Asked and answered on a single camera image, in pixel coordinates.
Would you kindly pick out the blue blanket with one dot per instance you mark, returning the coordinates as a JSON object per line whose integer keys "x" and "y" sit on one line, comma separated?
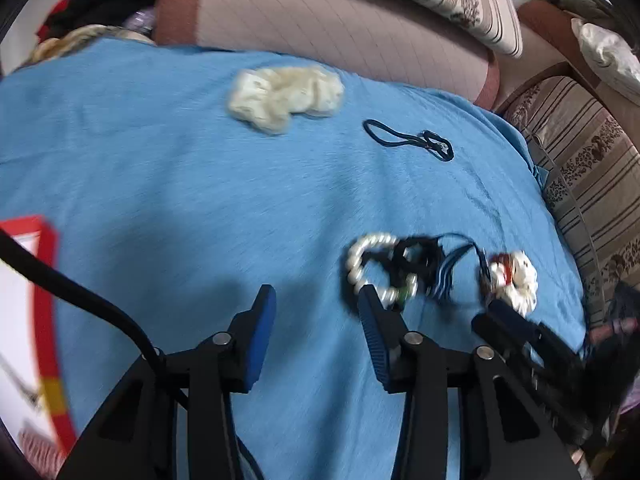
{"x": 175, "y": 185}

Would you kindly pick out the lilac cloth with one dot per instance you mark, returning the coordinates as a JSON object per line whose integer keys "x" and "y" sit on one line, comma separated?
{"x": 140, "y": 20}

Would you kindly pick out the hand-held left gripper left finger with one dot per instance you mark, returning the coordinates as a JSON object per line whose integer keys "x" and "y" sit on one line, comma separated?
{"x": 262, "y": 330}

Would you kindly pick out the red box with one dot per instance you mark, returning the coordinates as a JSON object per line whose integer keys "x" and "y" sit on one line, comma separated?
{"x": 47, "y": 285}

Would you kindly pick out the gold patterned cloth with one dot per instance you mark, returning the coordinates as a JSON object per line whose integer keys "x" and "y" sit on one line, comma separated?
{"x": 75, "y": 40}

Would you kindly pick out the white cloth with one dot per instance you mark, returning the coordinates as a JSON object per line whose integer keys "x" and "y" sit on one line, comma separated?
{"x": 605, "y": 50}

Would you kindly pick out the striped sofa seat cushion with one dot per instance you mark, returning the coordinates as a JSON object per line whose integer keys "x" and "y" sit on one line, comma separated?
{"x": 590, "y": 160}

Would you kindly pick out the dark green cloth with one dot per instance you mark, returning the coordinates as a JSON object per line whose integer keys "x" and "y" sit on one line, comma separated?
{"x": 580, "y": 0}

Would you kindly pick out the white dotted scrunchie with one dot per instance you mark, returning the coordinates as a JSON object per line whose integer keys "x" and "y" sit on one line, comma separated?
{"x": 520, "y": 275}

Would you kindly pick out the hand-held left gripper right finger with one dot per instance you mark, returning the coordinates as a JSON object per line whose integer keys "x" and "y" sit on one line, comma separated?
{"x": 372, "y": 330}

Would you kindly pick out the cream scrunchie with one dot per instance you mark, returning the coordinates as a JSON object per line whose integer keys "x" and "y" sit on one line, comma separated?
{"x": 280, "y": 95}

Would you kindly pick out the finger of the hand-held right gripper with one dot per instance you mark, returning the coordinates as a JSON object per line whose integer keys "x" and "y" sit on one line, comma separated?
{"x": 515, "y": 320}
{"x": 495, "y": 335}

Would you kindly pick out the pink sofa cushion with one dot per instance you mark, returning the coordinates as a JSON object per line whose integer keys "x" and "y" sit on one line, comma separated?
{"x": 325, "y": 15}

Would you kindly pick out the pile of dark clothes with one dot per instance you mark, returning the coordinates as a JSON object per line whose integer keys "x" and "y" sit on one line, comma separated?
{"x": 100, "y": 0}

